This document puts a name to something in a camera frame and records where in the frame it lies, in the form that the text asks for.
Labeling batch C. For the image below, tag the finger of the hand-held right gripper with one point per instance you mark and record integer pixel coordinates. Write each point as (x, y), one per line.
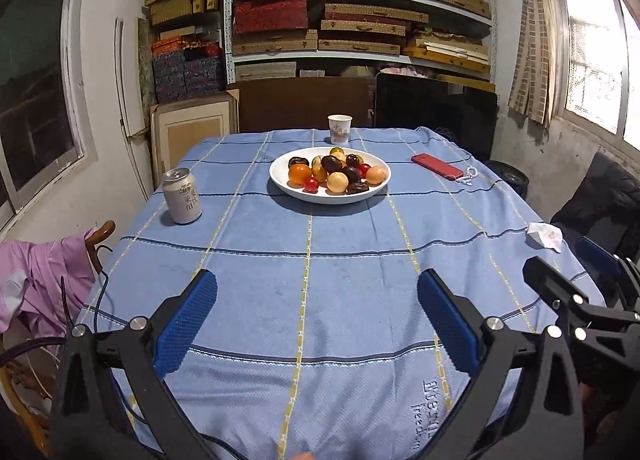
(600, 257)
(550, 277)

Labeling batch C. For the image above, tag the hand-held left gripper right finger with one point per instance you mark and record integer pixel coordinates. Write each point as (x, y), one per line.
(447, 320)

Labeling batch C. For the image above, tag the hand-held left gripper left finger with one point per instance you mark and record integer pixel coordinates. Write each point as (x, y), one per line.
(187, 320)

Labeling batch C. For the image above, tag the dark water chestnut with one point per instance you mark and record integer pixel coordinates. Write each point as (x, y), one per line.
(298, 161)
(351, 173)
(354, 160)
(331, 163)
(358, 187)

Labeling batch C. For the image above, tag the red tomato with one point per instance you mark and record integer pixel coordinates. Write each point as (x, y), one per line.
(364, 169)
(311, 184)

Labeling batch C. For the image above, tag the white plate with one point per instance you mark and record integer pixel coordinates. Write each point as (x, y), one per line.
(280, 172)

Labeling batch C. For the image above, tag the greenish mandarin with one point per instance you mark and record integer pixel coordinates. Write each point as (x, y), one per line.
(338, 152)

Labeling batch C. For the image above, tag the crumpled white tissue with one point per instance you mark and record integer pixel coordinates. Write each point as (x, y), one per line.
(547, 236)

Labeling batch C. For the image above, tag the black jacket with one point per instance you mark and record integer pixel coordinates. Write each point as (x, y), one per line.
(600, 200)

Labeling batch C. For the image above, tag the black round stool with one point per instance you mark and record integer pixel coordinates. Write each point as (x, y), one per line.
(507, 180)

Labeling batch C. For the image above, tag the blue checked tablecloth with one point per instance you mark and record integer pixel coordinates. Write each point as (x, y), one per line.
(350, 265)

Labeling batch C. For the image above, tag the wooden chair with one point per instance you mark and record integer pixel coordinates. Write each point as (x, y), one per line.
(102, 232)

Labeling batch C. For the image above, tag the white drink can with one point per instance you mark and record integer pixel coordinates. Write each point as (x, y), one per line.
(182, 197)

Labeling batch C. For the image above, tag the pink cloth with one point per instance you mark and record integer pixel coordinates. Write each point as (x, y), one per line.
(40, 275)

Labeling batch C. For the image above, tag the red phone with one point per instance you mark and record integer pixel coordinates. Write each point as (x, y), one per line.
(437, 165)

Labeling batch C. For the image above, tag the bright window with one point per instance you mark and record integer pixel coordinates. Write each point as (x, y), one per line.
(595, 55)

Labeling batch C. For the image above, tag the black monitor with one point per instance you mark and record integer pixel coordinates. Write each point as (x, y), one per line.
(435, 110)

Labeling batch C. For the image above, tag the white paper cup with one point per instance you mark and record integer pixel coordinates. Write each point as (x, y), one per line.
(340, 130)

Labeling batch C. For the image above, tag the beige patterned curtain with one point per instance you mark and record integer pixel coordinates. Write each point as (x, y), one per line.
(530, 40)

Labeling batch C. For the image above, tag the brown wooden board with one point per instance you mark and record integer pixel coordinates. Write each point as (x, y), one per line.
(300, 105)

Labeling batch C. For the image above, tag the stack of blue patterned boxes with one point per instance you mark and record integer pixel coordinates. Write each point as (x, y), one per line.
(187, 72)

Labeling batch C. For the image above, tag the stack of yellow flat boxes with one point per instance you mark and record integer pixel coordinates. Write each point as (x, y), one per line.
(445, 52)

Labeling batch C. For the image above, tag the green patterned panel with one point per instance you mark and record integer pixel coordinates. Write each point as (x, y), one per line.
(146, 60)

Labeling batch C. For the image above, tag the dark window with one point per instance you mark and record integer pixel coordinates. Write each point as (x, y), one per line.
(35, 90)

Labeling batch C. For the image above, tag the white metal shelf rack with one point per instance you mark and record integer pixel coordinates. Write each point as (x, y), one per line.
(300, 59)

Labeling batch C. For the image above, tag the long tan woven box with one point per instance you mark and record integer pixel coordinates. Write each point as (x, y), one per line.
(275, 44)

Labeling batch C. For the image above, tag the red patterned box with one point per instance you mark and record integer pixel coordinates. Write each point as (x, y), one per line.
(272, 12)

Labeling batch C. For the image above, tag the wooden picture frame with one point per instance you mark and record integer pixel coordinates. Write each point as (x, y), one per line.
(190, 130)

